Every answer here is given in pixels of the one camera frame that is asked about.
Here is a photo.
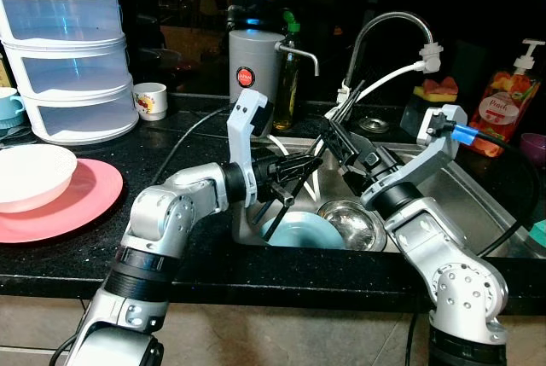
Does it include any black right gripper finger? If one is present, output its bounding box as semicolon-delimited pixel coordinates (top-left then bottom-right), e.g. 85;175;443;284
320;118;359;162
337;146;370;176

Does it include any steel sink strainer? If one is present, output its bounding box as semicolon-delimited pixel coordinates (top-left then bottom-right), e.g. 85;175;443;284
357;115;392;135

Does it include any teal plate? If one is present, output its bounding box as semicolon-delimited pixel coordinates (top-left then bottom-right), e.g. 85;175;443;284
260;211;346;250

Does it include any stainless steel bowl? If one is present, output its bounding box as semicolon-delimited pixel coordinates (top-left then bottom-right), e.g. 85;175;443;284
317;199;387;253

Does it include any green-capped oil bottle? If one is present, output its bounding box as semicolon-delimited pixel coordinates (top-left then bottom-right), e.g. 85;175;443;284
273;11;302;133

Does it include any stainless steel sink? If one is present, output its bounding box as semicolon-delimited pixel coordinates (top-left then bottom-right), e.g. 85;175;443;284
232;134;546;260

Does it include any yellow and red sponge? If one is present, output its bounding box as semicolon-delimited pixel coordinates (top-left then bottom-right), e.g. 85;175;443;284
413;77;460;105

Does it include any grey water filter canister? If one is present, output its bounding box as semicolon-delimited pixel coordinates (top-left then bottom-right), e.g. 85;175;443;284
229;29;319;113

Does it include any chrome gooseneck faucet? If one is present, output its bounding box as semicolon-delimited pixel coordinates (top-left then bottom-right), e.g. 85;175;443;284
340;11;437;115

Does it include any white faucet filter attachment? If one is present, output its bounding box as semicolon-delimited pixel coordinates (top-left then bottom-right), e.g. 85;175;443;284
419;41;445;75

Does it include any white printed mug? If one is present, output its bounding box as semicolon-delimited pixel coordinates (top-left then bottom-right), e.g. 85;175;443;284
131;82;169;122

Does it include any peach dish soap pump bottle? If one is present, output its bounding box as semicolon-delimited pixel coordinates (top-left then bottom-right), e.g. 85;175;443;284
468;38;545;159

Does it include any purple cup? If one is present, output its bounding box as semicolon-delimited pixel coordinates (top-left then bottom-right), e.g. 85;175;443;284
518;132;546;167

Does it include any teal sponge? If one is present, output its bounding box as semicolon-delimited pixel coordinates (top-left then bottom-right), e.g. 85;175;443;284
528;220;546;248

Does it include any pink plate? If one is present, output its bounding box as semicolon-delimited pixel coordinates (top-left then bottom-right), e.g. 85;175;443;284
0;158;125;245

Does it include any translucent plastic drawer stack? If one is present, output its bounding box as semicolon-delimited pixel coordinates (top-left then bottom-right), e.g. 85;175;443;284
0;0;140;146

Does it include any white bowl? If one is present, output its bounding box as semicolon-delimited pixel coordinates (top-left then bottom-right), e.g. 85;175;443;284
0;143;78;214

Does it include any teal cup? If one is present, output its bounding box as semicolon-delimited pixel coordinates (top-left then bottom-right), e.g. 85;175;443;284
0;86;27;129

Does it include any white hose clip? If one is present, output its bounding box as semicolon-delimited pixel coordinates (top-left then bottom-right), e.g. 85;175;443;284
337;80;353;107

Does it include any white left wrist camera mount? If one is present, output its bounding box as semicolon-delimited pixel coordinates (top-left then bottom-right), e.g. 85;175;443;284
226;89;275;206

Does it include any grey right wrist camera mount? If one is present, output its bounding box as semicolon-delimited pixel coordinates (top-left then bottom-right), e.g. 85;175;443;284
412;104;470;189

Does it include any white hose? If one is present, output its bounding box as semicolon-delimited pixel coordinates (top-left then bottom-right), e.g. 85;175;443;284
324;61;425;119

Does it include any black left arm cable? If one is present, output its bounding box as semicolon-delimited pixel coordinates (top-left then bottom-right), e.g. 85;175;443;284
148;106;233;189

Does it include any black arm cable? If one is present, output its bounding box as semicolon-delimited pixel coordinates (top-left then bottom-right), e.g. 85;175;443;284
450;123;544;258
148;106;233;189

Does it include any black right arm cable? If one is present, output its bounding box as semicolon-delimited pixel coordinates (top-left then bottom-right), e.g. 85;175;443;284
450;123;544;258

